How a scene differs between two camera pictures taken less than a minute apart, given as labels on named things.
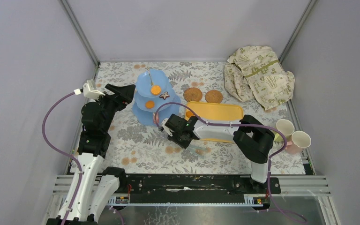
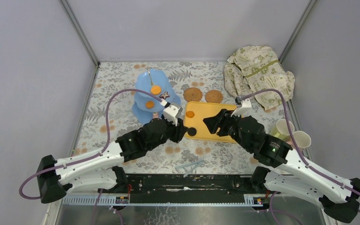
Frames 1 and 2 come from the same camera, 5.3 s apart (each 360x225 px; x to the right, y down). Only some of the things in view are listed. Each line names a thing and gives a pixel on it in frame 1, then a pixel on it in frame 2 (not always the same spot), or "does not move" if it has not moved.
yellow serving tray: [216, 111] does not move
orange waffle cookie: [155, 90] does not move
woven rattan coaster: [213, 96] does not move
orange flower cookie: [150, 104] does not move
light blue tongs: [197, 150] -> [195, 164]
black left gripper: [116, 95] -> [178, 130]
